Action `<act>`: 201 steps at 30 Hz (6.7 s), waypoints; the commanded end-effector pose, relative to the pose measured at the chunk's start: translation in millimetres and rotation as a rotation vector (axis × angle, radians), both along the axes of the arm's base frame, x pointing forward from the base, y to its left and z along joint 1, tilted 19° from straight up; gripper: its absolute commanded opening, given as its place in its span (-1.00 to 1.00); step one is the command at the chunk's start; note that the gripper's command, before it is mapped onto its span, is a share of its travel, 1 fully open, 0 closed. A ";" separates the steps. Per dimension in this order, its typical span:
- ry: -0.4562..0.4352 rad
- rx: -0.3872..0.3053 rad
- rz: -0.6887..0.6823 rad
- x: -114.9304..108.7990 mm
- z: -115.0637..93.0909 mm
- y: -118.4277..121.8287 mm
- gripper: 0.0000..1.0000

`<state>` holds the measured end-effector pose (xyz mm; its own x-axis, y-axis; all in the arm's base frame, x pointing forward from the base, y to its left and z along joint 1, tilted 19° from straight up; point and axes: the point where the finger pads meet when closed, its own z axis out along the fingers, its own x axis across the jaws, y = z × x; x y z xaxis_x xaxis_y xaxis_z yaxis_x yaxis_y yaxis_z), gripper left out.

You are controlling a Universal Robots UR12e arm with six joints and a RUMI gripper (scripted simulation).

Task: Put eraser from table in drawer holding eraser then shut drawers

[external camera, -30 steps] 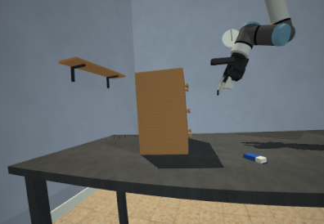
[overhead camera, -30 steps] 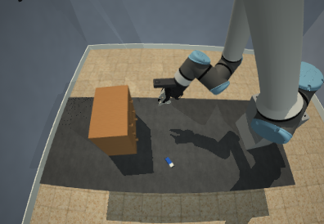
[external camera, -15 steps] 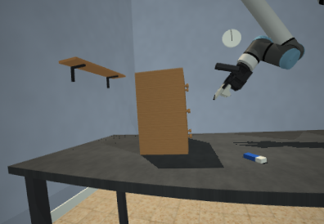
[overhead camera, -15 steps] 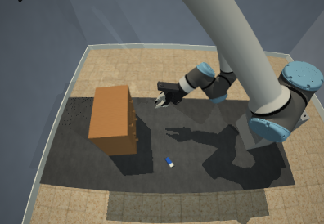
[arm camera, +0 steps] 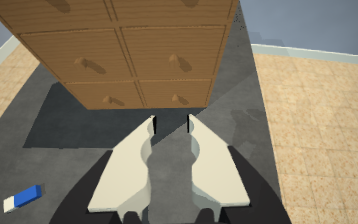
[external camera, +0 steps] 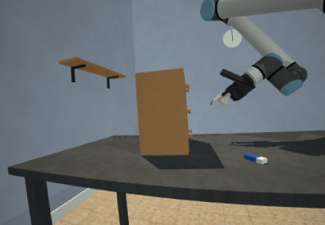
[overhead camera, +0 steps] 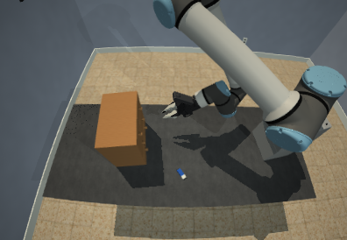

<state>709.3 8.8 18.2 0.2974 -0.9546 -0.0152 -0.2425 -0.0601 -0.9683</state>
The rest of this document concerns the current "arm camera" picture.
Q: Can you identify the blue and white eraser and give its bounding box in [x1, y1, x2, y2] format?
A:
[4, 185, 42, 212]

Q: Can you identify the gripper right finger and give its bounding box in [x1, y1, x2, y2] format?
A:
[187, 114, 292, 224]

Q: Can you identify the brown wooden chest of drawers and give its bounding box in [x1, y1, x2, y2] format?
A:
[0, 0, 239, 110]

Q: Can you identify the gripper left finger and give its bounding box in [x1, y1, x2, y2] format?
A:
[49, 115, 157, 224]

